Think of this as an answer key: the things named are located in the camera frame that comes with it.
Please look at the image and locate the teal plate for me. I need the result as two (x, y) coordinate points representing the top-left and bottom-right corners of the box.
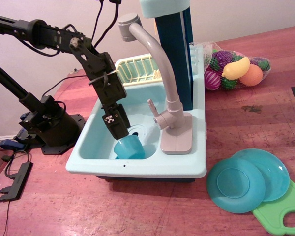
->
(232, 148), (290, 202)
(206, 158), (266, 213)

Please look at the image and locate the right hanging black cable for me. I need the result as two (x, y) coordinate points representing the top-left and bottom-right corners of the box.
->
(93, 0), (121, 49)

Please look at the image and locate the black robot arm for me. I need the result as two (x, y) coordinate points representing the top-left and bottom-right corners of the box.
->
(0, 16), (130, 140)

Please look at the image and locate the yellow toy banana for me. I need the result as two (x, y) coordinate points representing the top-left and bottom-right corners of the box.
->
(222, 57), (250, 80)

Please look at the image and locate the black usb hub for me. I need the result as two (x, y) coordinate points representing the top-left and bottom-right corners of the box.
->
(0, 161), (33, 202)

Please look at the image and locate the mesh bag of toy fruit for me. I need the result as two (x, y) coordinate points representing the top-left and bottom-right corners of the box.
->
(189, 42), (271, 91)

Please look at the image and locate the yellow dish rack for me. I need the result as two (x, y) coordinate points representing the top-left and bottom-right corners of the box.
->
(115, 54), (162, 87)

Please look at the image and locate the grey toy faucet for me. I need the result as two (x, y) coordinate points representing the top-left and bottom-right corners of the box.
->
(118, 13), (193, 155)

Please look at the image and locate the blue clamp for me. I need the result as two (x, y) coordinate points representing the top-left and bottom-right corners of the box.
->
(0, 139), (27, 150)

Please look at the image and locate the front teal plate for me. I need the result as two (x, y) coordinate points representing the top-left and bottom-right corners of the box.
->
(206, 158), (266, 213)

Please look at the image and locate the teal plastic cup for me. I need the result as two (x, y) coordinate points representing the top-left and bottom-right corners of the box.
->
(114, 135), (146, 160)

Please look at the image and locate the orange toy fruit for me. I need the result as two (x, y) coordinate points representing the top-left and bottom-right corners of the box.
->
(239, 64), (263, 87)

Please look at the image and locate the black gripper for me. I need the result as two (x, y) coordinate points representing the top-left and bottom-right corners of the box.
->
(92, 72), (131, 140)

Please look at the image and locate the light blue toy sink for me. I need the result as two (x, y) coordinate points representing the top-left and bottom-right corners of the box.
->
(66, 48), (207, 179)

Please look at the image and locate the left hanging black cable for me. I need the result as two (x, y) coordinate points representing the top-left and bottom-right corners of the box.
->
(92, 0), (104, 37)

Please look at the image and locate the rear teal plate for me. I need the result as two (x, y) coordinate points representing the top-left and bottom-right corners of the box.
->
(232, 148), (290, 202)

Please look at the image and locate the hanging black cable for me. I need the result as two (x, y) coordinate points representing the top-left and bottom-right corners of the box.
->
(93, 0), (121, 49)
(92, 0), (104, 37)

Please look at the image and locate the green cutting board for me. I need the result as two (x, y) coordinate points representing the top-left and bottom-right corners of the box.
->
(252, 181), (295, 236)

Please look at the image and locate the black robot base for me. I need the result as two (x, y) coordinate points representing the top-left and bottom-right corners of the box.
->
(14, 93), (86, 155)

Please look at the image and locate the dark blue water tower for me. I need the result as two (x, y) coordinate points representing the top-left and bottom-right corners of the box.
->
(140, 0), (193, 111)

